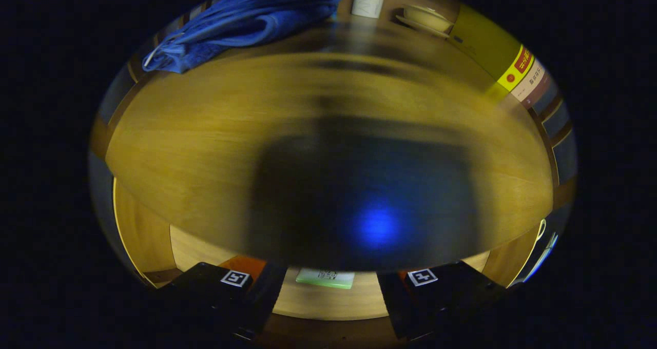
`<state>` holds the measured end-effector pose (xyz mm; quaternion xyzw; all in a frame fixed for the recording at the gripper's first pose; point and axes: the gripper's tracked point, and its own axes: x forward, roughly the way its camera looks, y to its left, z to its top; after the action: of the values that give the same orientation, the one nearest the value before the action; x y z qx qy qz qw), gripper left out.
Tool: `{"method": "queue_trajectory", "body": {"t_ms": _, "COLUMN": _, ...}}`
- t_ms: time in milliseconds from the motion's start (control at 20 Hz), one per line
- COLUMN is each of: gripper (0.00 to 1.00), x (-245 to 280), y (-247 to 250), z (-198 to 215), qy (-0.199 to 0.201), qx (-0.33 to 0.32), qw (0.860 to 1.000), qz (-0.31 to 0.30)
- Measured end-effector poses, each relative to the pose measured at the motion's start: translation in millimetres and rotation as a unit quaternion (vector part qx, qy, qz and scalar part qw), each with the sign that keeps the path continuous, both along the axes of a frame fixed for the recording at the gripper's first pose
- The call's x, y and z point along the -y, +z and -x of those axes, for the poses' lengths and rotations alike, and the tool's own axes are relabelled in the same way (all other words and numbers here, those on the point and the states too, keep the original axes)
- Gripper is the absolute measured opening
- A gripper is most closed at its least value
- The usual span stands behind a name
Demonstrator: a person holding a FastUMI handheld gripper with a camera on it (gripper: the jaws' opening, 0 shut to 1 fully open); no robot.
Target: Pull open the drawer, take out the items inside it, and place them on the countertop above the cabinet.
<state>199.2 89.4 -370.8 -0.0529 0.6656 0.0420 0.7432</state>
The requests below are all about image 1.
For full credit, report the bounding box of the brown book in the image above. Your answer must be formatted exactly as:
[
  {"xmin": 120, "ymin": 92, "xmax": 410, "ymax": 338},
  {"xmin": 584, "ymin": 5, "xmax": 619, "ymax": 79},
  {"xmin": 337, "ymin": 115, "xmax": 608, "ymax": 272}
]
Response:
[{"xmin": 521, "ymin": 72, "xmax": 554, "ymax": 109}]

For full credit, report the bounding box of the yellow book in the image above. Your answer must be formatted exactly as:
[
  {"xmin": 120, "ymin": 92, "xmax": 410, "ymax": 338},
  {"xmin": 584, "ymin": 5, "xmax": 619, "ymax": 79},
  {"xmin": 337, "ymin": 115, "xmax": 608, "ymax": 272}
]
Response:
[{"xmin": 448, "ymin": 4, "xmax": 535, "ymax": 93}]

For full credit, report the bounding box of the wooden countertop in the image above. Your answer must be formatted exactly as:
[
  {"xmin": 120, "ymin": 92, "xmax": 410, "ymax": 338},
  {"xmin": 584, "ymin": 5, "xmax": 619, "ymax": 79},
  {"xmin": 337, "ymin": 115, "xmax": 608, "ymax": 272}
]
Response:
[{"xmin": 103, "ymin": 10, "xmax": 557, "ymax": 274}]

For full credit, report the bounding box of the wooden cabinet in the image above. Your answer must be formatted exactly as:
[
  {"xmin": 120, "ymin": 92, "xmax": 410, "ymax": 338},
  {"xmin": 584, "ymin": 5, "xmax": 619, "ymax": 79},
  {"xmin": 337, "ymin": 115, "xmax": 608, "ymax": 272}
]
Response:
[{"xmin": 88, "ymin": 0, "xmax": 579, "ymax": 349}]

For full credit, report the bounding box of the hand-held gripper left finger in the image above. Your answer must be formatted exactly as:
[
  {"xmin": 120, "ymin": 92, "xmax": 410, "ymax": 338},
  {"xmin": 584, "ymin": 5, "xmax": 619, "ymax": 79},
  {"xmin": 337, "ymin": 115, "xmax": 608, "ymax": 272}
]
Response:
[{"xmin": 154, "ymin": 255, "xmax": 291, "ymax": 342}]

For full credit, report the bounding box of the beige lidded teacup with saucer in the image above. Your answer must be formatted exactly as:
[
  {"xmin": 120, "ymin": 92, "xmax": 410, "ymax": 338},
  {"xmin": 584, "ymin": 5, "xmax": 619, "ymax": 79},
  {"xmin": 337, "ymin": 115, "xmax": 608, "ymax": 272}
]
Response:
[{"xmin": 394, "ymin": 4, "xmax": 454, "ymax": 39}]

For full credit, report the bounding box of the blue folded towel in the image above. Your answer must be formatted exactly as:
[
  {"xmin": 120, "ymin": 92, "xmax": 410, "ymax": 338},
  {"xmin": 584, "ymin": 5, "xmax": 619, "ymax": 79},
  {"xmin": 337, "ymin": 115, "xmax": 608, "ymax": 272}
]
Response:
[{"xmin": 142, "ymin": 0, "xmax": 351, "ymax": 74}]

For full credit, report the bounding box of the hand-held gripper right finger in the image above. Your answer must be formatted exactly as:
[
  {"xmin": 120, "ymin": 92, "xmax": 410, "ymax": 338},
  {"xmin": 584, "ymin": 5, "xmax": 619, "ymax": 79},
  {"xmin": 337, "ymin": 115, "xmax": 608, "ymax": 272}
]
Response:
[{"xmin": 376, "ymin": 261, "xmax": 509, "ymax": 342}]

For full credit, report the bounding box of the orange and beige book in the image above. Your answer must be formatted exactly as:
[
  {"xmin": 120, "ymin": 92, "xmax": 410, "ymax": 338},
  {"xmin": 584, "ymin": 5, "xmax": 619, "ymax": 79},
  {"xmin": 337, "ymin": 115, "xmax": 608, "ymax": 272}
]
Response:
[{"xmin": 511, "ymin": 62, "xmax": 546, "ymax": 102}]

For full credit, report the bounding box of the white and green tube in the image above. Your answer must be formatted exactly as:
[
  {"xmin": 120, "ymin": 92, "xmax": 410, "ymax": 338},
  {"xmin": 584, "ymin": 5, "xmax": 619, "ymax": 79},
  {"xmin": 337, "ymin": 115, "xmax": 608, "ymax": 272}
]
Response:
[{"xmin": 296, "ymin": 267, "xmax": 356, "ymax": 290}]

